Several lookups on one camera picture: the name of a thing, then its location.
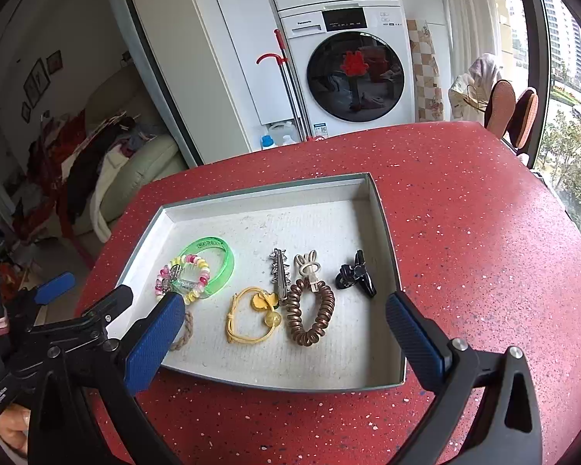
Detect beige bunny hair clip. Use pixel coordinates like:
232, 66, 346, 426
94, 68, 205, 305
295, 250, 321, 293

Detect brown spiral hair tie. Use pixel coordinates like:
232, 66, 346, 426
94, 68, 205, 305
284, 279, 337, 349

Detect brown braided bracelet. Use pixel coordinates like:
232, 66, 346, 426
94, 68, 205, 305
167, 308, 195, 353

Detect white front-load washing machine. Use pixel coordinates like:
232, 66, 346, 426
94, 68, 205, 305
280, 0, 416, 138

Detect brown chair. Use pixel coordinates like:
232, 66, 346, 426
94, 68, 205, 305
506, 87, 538, 150
484, 80, 516, 139

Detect pink yellow spiral hair tie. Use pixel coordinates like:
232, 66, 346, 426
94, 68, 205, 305
154, 253, 212, 306

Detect wall picture frames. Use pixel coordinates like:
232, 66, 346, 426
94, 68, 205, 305
21, 50, 63, 123

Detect silver toothed hair clip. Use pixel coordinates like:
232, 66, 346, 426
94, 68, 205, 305
270, 248, 291, 305

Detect clothes pile on sofa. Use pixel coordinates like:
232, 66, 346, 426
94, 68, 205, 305
9, 110, 163, 248

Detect left hand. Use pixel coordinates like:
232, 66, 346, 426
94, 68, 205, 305
0, 404, 31, 458

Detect red handled mop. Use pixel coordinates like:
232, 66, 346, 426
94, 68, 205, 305
256, 28, 307, 142

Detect silver chain bracelet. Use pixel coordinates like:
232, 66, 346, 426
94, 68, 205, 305
167, 256, 186, 292

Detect checkered board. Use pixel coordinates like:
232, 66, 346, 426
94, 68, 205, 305
407, 19, 444, 122

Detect blue cap detergent bottle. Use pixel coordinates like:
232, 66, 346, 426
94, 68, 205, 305
261, 134, 277, 150

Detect black claw hair clip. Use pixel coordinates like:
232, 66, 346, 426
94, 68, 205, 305
335, 250, 376, 299

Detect green sofa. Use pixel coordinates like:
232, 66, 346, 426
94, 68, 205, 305
73, 65, 187, 235

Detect yellow cord hair tie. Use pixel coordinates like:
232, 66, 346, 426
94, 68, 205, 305
224, 285, 284, 346

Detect grey jewelry tray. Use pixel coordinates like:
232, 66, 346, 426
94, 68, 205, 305
108, 173, 406, 393

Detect clear plastic jug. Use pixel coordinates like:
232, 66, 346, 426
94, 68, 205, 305
267, 121, 300, 146

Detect green translucent bangle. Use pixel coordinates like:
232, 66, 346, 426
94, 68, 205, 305
178, 236, 235, 300

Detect cream bag on chair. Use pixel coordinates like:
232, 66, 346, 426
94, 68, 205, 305
448, 53, 502, 124

